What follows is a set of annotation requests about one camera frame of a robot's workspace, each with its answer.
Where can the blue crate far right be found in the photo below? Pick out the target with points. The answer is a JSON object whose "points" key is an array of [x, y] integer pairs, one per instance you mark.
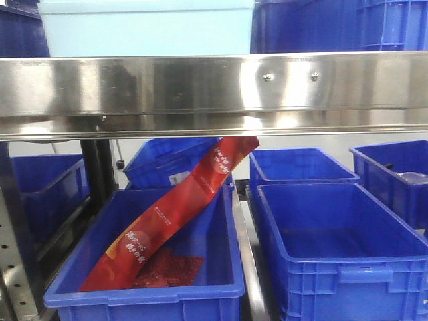
{"points": [[396, 174]]}

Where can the blue crate far left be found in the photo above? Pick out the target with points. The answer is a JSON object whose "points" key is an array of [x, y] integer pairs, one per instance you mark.
{"points": [[51, 188]]}

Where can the red snack package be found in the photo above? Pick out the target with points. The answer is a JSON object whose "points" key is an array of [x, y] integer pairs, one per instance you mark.
{"points": [[120, 264]]}

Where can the large blue crate right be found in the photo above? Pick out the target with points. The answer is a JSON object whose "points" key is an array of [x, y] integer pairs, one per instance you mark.
{"points": [[334, 252]]}

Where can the blue crate tilted rear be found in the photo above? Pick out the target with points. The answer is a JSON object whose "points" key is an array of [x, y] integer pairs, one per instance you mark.
{"points": [[167, 162]]}

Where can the blue crate with red package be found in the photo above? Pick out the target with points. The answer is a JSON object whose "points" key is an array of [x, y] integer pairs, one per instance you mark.
{"points": [[214, 295]]}

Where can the blue crate rear right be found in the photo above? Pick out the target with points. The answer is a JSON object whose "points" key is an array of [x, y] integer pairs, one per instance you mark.
{"points": [[282, 170]]}

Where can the light cyan plastic bin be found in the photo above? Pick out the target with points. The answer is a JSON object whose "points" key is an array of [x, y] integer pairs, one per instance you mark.
{"points": [[147, 28]]}

